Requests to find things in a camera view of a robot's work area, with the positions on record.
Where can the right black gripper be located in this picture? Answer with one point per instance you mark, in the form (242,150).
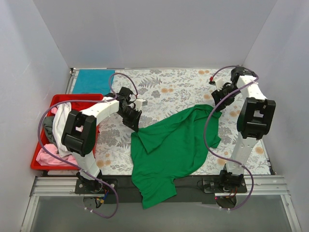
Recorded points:
(219,97)

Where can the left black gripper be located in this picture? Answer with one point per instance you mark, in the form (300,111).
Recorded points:
(132,116)

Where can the green t shirt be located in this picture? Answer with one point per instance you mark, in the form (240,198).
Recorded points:
(171,149)

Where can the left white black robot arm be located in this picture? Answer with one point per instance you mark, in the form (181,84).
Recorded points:
(79,134)

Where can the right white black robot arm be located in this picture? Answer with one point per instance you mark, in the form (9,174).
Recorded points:
(254,121)

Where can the floral tablecloth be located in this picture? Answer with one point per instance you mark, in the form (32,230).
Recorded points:
(167,92)

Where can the red garment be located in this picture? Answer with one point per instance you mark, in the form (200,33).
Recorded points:
(79,106)

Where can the folded teal t shirt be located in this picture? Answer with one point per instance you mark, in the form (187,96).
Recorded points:
(93,81)

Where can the white garment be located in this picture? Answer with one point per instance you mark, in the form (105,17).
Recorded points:
(59,123)

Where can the grey garment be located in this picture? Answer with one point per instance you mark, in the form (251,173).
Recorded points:
(48,129)

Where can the pink garment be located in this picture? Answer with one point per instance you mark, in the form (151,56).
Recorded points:
(44,159)

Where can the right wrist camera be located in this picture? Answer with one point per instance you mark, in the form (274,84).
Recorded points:
(219,83)

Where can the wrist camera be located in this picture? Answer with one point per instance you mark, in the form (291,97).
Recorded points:
(139,103)
(219,83)

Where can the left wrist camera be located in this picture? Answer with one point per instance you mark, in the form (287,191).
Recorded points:
(139,103)

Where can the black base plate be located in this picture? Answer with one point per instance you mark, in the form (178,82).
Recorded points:
(203,189)

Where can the aluminium rail frame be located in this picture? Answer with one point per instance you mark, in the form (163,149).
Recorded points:
(55,206)

